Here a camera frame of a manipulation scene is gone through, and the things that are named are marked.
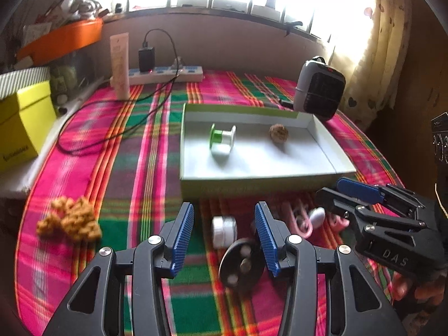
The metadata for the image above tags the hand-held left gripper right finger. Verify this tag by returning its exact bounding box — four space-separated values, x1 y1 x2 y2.
254 201 408 336

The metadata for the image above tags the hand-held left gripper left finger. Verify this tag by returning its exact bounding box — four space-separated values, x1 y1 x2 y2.
42 202 195 336

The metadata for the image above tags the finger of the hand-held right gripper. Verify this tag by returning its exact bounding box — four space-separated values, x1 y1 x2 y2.
315 186 428 240
335 177 429 211

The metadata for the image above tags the small white jar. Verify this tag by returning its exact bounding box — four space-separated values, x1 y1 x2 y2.
212 216 238 249

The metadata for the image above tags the black disc with white buttons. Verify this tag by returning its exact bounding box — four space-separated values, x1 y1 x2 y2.
219 238 266 293

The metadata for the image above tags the green and white cardboard box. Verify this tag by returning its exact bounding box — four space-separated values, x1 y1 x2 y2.
179 103 357 200

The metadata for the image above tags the person's right hand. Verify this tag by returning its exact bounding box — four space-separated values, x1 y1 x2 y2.
394 274 448 323

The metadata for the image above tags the black printed box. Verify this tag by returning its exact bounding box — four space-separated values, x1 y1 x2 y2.
431 113 448 164

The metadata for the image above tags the brown walnut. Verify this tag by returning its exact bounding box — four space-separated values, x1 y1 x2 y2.
269 123 288 142

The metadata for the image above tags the pink green plaid blanket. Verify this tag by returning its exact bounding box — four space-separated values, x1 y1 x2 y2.
16 70 407 336

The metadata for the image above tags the yellow knitted piece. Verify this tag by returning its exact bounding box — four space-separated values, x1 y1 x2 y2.
37 197 103 243

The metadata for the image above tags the green and white thread spool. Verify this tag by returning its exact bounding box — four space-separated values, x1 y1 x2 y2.
209 123 237 158

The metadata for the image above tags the white and black heater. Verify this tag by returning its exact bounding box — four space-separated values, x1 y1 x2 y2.
292 56 346 122

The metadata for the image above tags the cream heart print curtain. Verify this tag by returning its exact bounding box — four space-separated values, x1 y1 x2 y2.
341 0 414 130

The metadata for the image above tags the white power strip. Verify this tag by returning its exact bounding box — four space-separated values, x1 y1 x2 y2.
128 65 204 85

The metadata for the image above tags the black window latch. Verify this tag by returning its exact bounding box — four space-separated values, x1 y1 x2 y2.
285 22 304 38

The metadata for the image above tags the cream tube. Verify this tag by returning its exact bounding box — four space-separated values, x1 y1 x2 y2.
109 32 131 99

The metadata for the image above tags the yellow box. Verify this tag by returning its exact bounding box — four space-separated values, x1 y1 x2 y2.
0 80 58 173

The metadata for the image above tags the clear glass container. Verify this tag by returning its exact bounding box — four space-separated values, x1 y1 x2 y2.
51 54 95 95

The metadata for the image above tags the striped box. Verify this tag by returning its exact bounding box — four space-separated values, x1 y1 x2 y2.
0 66 52 99

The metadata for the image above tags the orange box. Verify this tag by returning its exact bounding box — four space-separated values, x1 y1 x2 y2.
16 17 104 65

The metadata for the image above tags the paper card stack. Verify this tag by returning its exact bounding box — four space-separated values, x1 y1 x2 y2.
23 3 71 46

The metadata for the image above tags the black charger with cable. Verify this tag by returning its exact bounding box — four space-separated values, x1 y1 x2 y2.
58 29 184 155

